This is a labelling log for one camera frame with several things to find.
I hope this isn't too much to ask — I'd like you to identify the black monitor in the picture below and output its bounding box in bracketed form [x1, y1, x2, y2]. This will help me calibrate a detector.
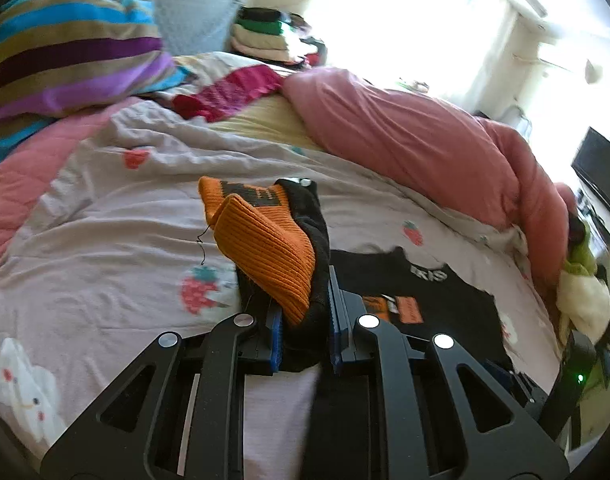
[571, 126, 610, 219]

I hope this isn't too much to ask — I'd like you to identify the stack of folded clothes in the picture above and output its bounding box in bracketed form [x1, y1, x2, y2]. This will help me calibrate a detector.
[230, 6, 331, 68]

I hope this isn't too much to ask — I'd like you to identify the pink duvet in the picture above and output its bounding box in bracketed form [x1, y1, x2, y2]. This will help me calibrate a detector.
[282, 66, 580, 301]

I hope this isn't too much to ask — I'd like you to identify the beige yellow blanket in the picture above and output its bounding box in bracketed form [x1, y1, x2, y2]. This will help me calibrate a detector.
[212, 94, 328, 155]

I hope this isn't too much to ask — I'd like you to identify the black printed garment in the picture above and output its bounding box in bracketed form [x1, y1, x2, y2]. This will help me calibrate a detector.
[330, 246, 510, 367]

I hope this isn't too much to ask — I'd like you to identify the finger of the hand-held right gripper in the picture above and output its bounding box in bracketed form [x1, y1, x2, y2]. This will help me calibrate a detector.
[487, 360, 544, 423]

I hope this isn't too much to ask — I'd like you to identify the red knitted cloth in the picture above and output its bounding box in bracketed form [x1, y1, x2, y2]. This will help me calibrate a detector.
[172, 65, 286, 122]

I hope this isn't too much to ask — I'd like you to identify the grey quilted headboard cushion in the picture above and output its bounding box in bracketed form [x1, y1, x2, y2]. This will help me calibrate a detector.
[15, 0, 251, 57]

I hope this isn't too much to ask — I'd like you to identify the black garment with orange cuffs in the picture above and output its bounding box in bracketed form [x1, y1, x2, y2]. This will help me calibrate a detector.
[197, 176, 381, 480]

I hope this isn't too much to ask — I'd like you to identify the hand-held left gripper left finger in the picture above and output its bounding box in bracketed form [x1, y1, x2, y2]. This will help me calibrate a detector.
[39, 302, 286, 480]

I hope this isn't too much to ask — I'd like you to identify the strawberry print bed sheet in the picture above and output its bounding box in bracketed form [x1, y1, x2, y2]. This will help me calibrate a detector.
[0, 105, 566, 480]

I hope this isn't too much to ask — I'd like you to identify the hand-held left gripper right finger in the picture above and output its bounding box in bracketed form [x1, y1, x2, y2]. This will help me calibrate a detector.
[327, 266, 570, 480]

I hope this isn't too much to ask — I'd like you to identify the green and cream garment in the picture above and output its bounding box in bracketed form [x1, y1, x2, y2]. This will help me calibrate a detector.
[555, 220, 610, 342]

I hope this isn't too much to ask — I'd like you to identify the striped colourful blanket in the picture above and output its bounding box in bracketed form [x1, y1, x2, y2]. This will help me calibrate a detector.
[0, 0, 187, 171]

